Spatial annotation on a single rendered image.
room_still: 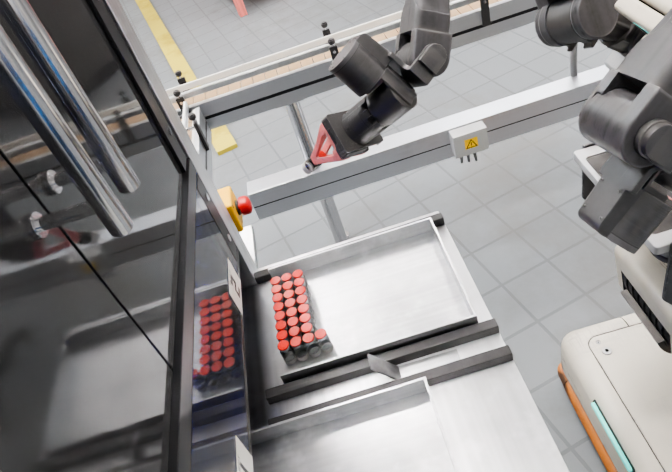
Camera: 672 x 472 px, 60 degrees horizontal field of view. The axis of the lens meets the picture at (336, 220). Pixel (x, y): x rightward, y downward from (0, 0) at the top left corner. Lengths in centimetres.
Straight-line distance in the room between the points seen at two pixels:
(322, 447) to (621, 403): 90
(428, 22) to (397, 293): 49
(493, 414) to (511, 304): 126
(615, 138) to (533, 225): 187
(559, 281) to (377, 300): 124
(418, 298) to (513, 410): 26
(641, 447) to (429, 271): 72
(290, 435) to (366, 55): 59
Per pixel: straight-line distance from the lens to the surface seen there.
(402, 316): 105
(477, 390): 95
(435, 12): 87
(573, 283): 223
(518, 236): 239
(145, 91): 92
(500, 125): 211
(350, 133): 88
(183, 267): 80
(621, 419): 163
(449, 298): 106
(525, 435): 92
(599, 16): 101
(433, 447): 92
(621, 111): 58
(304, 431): 97
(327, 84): 182
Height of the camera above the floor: 170
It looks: 40 degrees down
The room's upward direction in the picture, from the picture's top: 20 degrees counter-clockwise
